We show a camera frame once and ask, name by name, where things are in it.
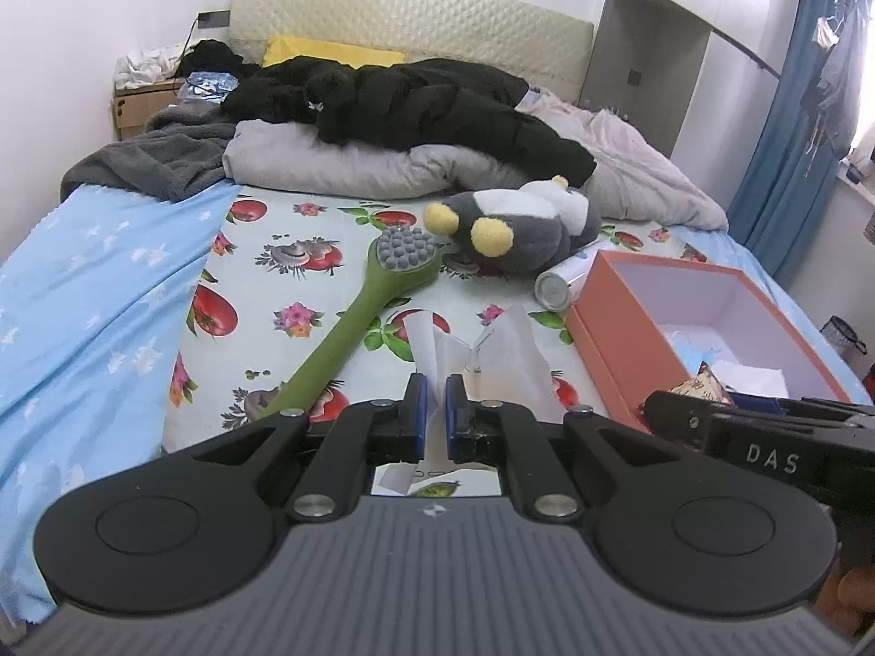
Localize dark red snack packet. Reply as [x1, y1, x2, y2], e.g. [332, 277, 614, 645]
[670, 361, 734, 406]

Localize white tissue paper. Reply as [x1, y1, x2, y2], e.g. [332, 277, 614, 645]
[712, 360, 789, 399]

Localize clear plastic pouch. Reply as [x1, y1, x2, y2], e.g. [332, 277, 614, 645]
[372, 305, 565, 497]

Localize blue surgical face mask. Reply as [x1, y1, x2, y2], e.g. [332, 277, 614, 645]
[663, 326, 737, 374]

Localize orange cardboard box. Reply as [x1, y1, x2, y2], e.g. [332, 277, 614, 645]
[565, 250, 850, 430]

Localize white aluminium can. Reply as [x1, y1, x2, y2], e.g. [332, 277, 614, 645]
[534, 240, 614, 313]

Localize green massage hammer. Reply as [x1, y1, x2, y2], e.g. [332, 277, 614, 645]
[260, 225, 440, 419]

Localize fruit print tablecloth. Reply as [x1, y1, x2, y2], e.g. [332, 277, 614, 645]
[162, 186, 600, 452]

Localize grey penguin plush toy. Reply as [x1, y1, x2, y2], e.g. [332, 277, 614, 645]
[423, 176, 602, 274]

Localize grey duvet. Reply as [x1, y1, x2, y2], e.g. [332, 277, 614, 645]
[223, 89, 728, 231]

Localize blue curtain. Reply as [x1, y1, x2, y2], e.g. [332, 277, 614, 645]
[728, 0, 838, 286]

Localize hanging clothes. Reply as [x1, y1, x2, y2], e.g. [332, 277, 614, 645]
[802, 0, 871, 159]

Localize light blue bedsheet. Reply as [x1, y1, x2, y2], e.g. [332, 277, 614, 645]
[2, 182, 237, 623]

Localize black jacket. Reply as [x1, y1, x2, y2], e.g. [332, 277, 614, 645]
[178, 40, 596, 186]

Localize dark grey blanket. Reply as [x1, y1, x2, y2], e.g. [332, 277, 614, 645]
[59, 102, 236, 203]

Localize blue plastic packet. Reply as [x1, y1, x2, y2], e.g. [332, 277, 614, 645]
[177, 71, 239, 104]

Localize cream padded headboard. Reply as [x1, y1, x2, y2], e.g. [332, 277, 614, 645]
[229, 0, 594, 102]

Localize yellow pillow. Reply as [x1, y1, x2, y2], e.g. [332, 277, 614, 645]
[261, 36, 406, 68]

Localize wooden nightstand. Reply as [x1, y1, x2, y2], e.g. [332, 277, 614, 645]
[113, 79, 183, 140]

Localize white crumpled cloth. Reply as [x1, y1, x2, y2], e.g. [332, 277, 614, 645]
[113, 44, 183, 90]

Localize black wire basket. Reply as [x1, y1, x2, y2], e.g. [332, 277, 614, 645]
[820, 315, 867, 363]

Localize grey wall cabinet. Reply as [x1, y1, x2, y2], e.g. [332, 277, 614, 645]
[580, 0, 785, 159]

